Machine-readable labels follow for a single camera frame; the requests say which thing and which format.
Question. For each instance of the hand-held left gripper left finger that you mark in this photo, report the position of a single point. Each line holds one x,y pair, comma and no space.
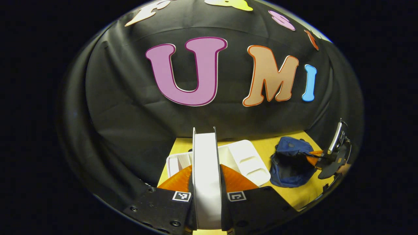
163,209

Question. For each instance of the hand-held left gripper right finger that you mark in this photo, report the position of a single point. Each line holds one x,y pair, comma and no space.
254,209

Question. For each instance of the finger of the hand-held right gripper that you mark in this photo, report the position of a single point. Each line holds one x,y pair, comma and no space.
318,157

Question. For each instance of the blue schoolbag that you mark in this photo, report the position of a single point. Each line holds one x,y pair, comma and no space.
290,163

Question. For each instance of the white bookshelf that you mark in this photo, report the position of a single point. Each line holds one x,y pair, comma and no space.
245,156

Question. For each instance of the black backdrop cloth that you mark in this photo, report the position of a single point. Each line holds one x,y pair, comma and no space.
124,114

